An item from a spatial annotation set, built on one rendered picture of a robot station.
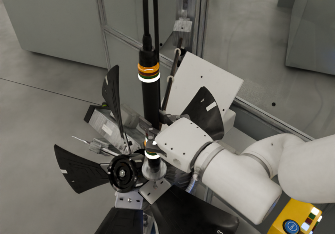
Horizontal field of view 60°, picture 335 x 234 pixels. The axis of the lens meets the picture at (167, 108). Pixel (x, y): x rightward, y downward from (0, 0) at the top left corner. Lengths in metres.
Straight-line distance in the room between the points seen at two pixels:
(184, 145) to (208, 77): 0.52
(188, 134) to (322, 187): 0.30
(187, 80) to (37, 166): 1.79
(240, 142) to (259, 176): 0.94
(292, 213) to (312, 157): 0.68
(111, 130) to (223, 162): 0.69
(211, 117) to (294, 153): 0.39
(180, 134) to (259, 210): 0.21
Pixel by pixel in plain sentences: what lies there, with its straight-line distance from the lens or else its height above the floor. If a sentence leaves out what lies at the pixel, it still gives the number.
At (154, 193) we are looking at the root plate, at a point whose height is 1.19.
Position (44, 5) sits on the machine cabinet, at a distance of 3.39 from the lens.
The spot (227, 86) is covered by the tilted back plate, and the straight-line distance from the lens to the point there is 1.06.
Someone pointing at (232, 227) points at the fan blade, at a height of 1.19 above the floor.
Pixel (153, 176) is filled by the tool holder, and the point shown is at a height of 1.29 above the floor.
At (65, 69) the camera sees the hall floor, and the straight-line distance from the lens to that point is 3.56.
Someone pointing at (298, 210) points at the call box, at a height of 1.07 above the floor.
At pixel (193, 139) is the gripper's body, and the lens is 0.62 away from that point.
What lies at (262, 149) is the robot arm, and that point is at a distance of 0.61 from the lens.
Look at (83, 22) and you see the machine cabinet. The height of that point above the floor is 0.59.
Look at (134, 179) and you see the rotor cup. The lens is 0.89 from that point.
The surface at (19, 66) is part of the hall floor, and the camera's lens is 3.83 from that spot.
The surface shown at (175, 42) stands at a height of 1.36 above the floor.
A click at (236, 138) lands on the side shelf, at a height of 0.86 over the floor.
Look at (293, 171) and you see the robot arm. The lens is 0.45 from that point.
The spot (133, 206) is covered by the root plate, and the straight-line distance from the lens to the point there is 1.02.
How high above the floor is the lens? 1.99
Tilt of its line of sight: 44 degrees down
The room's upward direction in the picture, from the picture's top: straight up
